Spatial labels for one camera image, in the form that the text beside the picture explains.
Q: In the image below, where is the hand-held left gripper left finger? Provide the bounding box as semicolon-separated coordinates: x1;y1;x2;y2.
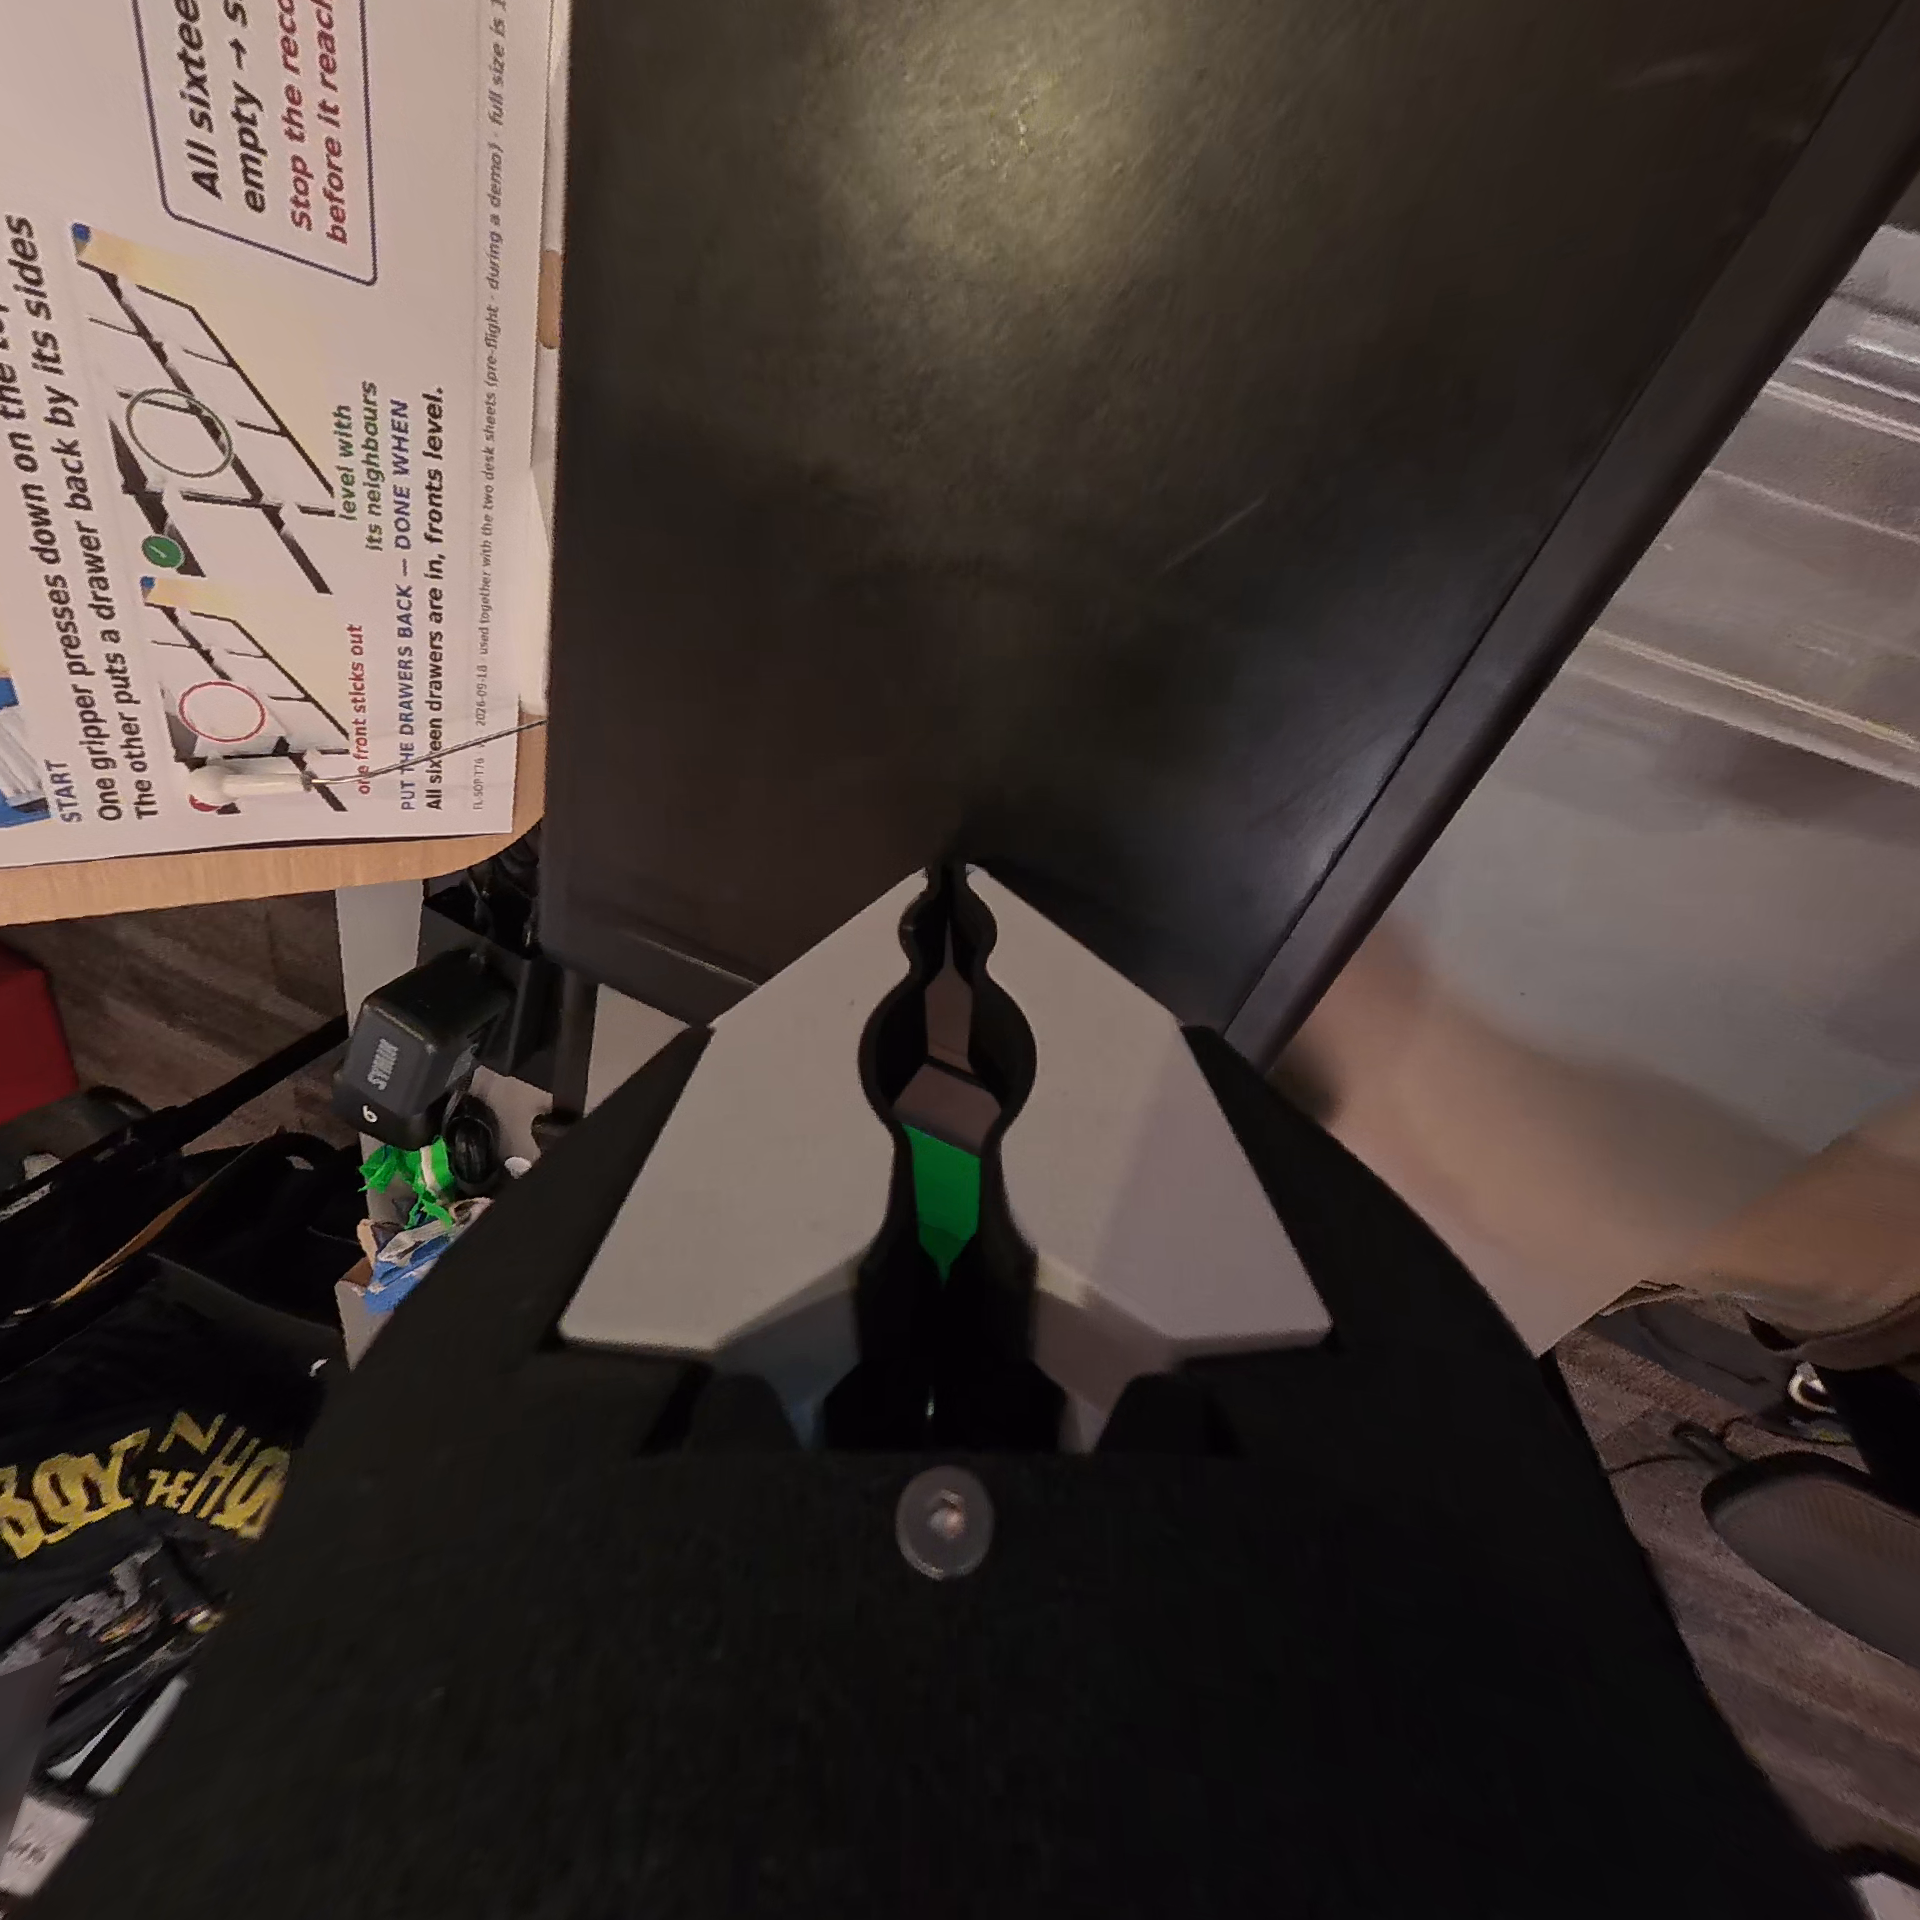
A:
556;863;952;1368

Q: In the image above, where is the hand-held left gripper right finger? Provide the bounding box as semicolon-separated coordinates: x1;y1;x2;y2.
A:
950;863;1336;1448

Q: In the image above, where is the green plastic bin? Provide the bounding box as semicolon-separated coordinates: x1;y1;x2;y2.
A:
896;1121;984;1285

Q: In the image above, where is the black drawer cabinet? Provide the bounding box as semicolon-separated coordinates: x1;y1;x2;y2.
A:
535;0;1920;1039

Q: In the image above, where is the green tape scrap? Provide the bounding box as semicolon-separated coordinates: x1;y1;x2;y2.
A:
357;1136;458;1231

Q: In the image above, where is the black plastic device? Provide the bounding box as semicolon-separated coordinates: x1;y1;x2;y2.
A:
338;944;528;1151

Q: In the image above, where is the black printed shirt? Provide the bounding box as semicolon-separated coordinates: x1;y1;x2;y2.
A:
0;1289;325;1695

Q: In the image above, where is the red item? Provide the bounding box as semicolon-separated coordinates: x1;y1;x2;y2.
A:
0;959;80;1125

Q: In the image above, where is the white instruction poster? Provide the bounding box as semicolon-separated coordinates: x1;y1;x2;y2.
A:
0;0;575;874

